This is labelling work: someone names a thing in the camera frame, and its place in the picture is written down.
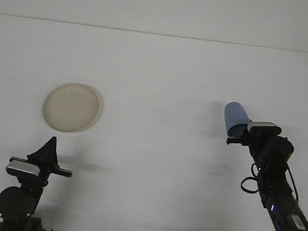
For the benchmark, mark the pale blue cup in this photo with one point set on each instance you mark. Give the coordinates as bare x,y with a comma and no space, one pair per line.
234,115

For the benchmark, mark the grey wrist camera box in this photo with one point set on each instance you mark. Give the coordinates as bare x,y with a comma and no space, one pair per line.
23,168
264,128

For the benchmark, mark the pale round plate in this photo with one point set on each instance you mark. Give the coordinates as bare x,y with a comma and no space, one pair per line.
72,108

